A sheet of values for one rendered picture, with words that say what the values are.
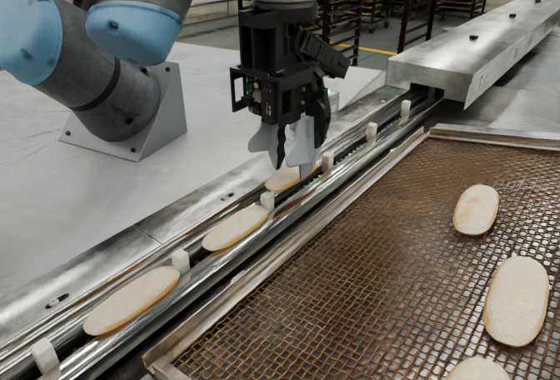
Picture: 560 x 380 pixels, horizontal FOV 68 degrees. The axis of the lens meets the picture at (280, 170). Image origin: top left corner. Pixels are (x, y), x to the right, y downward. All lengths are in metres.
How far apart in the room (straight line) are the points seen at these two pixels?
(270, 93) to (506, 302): 0.28
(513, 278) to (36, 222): 0.55
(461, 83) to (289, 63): 0.50
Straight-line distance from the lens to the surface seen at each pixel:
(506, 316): 0.33
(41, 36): 0.63
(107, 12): 0.40
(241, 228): 0.48
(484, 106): 1.03
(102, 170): 0.73
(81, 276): 0.46
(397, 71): 0.94
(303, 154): 0.50
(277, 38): 0.43
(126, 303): 0.42
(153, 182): 0.67
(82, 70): 0.66
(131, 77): 0.73
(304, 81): 0.45
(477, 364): 0.30
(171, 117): 0.78
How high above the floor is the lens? 1.16
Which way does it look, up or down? 30 degrees down
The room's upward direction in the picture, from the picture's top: straight up
